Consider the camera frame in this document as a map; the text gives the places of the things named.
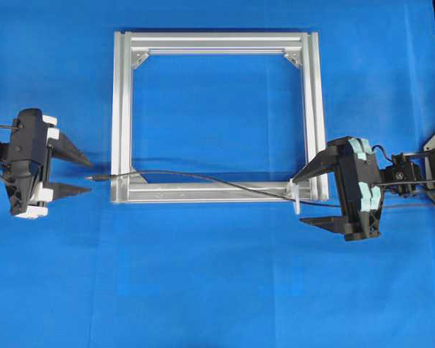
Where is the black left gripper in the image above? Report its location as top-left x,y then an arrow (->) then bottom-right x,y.
3,108 -> 92,219

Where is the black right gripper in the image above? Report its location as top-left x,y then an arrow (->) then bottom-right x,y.
293,136 -> 384,241

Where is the black wire with plug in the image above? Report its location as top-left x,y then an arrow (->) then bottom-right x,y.
86,170 -> 349,210

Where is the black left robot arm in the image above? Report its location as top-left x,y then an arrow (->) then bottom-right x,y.
0,108 -> 91,219

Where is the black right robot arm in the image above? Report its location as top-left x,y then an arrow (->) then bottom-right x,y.
293,136 -> 435,241

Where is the white string loop holder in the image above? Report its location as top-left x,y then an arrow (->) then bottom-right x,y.
286,178 -> 301,215

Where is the silver aluminium extrusion frame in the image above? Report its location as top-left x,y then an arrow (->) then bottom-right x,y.
110,32 -> 329,204

